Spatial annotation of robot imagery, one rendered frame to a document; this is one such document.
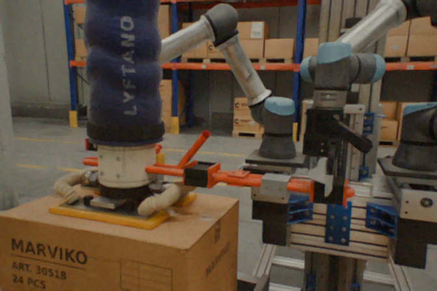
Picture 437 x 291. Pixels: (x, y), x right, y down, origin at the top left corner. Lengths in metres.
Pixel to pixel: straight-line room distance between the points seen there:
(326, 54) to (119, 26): 0.53
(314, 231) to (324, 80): 0.77
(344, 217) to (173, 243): 0.77
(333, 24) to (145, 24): 0.83
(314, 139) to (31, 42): 11.89
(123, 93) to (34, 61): 11.50
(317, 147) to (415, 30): 7.37
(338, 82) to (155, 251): 0.60
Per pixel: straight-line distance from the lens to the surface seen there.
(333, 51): 0.93
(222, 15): 1.43
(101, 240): 1.06
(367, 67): 1.00
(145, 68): 1.08
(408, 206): 1.40
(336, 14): 1.66
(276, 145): 1.48
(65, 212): 1.19
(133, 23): 1.08
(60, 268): 1.18
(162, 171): 1.10
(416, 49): 8.24
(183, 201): 1.19
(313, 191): 0.97
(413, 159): 1.50
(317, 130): 0.96
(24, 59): 12.75
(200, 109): 9.92
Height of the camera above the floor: 1.36
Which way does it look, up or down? 11 degrees down
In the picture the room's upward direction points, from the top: 1 degrees clockwise
